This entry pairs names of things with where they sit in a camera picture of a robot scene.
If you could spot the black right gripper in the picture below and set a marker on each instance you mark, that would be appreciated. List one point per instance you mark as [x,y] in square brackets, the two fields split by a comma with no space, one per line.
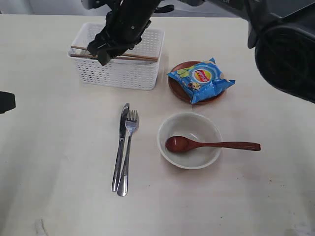
[123,29]

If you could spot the wooden chopstick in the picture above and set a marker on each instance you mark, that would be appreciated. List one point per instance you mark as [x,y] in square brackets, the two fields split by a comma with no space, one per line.
[125,57]
[125,54]

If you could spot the white perforated plastic basket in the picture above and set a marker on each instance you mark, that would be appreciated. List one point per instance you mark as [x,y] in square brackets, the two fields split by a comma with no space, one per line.
[129,74]

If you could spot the silver table knife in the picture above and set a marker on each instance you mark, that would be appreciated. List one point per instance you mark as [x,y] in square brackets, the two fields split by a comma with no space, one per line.
[122,136]

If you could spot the silver fork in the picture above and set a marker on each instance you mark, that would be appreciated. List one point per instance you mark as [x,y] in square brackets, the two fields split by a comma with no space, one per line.
[132,121]

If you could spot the brown round wooden plate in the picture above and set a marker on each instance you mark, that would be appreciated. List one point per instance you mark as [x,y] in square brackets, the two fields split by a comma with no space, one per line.
[179,92]

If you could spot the blue chips bag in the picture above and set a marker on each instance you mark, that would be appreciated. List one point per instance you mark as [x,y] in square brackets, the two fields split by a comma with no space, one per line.
[202,80]

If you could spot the brown wooden spoon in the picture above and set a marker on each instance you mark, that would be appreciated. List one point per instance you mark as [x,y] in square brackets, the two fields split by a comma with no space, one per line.
[180,144]

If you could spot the grey-green ceramic bowl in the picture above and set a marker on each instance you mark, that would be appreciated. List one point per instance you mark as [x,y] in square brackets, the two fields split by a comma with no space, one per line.
[195,127]

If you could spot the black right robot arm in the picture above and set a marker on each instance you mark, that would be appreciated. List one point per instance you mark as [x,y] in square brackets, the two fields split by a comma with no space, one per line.
[284,46]

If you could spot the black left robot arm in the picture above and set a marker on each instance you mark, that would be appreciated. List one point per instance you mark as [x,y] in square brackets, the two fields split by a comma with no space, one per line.
[7,101]

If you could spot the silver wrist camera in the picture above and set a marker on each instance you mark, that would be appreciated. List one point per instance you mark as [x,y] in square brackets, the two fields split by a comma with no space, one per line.
[94,4]

